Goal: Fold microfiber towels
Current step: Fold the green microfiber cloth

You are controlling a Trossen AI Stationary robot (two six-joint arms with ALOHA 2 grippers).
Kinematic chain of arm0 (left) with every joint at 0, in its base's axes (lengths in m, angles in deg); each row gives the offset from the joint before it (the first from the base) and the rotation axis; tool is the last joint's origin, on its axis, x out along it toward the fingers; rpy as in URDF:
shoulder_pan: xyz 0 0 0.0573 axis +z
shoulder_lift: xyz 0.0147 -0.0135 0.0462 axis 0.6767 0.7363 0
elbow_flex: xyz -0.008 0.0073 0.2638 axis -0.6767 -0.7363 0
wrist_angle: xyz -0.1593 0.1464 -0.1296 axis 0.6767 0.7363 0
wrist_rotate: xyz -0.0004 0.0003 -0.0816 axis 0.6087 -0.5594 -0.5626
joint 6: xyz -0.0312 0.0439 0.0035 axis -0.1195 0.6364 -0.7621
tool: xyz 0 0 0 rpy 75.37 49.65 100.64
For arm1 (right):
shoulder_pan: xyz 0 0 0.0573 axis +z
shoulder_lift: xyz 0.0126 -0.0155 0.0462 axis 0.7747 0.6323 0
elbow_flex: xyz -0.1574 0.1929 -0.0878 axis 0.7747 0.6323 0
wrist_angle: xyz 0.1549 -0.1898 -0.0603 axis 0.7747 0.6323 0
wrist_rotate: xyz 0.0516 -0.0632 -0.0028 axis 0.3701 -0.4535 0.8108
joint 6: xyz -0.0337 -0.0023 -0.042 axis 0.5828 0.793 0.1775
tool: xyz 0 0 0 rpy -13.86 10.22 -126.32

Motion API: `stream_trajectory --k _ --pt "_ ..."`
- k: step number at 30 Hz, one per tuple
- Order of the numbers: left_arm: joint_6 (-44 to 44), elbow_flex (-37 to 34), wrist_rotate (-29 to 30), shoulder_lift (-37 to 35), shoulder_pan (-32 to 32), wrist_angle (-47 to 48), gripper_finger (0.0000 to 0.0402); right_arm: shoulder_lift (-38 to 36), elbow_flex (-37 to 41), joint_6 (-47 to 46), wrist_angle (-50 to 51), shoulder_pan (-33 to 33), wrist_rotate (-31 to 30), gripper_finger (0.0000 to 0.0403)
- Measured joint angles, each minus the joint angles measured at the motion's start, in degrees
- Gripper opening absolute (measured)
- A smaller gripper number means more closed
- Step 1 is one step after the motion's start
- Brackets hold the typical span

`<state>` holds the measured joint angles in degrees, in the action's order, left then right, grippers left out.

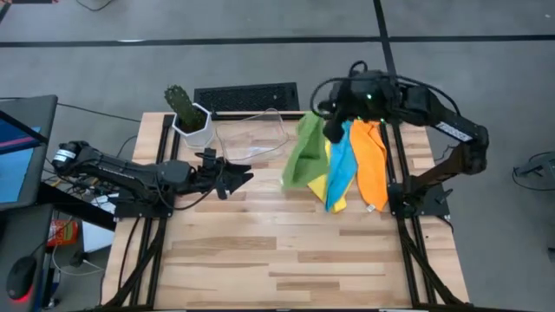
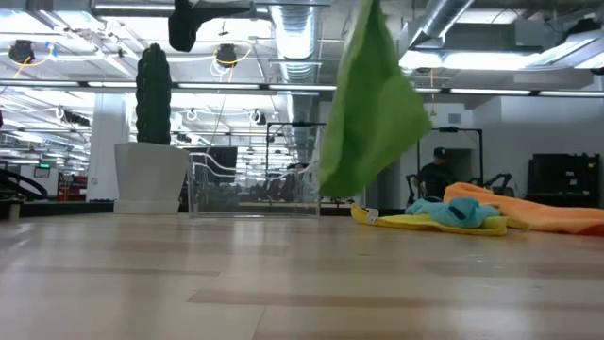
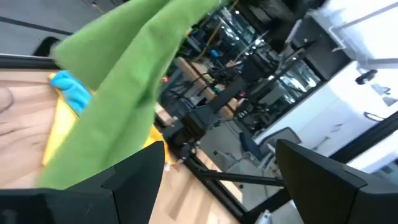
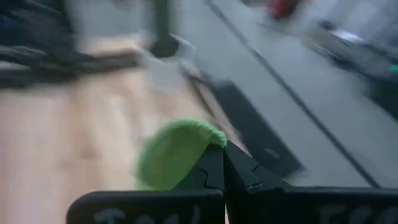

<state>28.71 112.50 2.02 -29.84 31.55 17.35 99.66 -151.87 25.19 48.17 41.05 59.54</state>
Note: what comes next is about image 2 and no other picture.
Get orange microfiber towel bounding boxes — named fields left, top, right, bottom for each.
left=443, top=181, right=604, bottom=237

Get black curved hose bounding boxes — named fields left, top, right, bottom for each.
left=0, top=168, right=49, bottom=202

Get black metal frame stand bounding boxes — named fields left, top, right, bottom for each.
left=416, top=126, right=484, bottom=190

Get yellow microfiber towel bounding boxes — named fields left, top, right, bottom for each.
left=349, top=203, right=530, bottom=237

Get blue microfiber towel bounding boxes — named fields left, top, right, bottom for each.
left=405, top=196, right=501, bottom=230

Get clear plastic bin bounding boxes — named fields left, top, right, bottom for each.
left=187, top=151, right=322, bottom=219

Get black storage cabinet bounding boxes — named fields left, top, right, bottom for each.
left=527, top=152, right=601, bottom=209

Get green microfiber towel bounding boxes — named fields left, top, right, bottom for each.
left=318, top=0, right=433, bottom=198

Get black ceiling-hung camera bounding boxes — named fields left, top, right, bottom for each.
left=215, top=42, right=240, bottom=69
left=8, top=39, right=37, bottom=65

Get person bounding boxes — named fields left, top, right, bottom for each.
left=417, top=146, right=458, bottom=202

